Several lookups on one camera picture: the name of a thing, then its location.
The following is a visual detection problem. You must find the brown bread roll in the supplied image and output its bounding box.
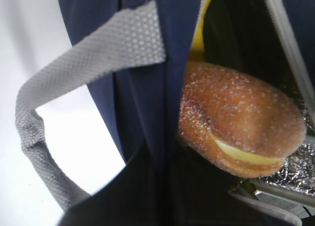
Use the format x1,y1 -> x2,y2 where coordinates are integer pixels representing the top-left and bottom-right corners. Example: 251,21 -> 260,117
178,62 -> 306,178

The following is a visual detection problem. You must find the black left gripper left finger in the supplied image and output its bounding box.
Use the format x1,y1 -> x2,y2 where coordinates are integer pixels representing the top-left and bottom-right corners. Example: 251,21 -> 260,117
59,144 -> 160,226

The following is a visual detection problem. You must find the yellow banana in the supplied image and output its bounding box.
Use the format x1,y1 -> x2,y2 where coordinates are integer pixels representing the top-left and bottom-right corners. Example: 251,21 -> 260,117
188,0 -> 212,61

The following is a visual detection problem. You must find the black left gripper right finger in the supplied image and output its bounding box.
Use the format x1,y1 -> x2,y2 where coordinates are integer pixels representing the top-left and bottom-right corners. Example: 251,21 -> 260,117
169,147 -> 295,226

